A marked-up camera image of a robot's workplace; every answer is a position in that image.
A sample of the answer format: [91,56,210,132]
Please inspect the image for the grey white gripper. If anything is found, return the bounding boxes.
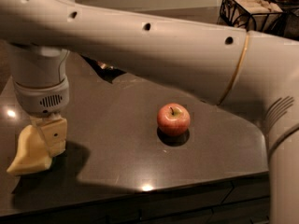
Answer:
[13,76,69,157]

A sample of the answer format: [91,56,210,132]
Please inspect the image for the yellow sponge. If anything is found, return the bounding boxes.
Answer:
[7,125,54,176]

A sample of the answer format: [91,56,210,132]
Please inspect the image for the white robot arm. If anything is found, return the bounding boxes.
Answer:
[0,0,299,224]

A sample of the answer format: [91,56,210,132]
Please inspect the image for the brown chip bag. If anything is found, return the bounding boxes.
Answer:
[95,61,117,71]

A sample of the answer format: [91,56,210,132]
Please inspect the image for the red apple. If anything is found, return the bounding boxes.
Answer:
[157,103,191,136]

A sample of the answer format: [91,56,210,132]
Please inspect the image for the dark cabinet drawers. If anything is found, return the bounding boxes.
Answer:
[1,175,269,224]

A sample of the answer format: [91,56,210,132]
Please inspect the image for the white napkin stack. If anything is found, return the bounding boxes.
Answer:
[228,0,283,33]

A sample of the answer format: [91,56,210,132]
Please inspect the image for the black wire basket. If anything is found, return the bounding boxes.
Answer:
[219,0,287,35]

